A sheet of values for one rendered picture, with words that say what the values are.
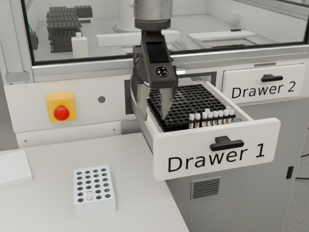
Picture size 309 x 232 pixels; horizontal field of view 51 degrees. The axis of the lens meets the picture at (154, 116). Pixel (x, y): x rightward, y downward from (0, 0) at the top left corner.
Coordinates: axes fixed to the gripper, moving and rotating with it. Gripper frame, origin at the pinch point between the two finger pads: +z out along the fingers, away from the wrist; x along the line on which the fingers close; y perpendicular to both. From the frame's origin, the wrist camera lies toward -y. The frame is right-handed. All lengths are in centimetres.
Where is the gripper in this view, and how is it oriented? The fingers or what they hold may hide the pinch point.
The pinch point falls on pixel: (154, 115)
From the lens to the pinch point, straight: 69.9
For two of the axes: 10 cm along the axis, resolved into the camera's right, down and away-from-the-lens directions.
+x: -9.8, 0.8, -1.6
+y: -1.8, -4.5, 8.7
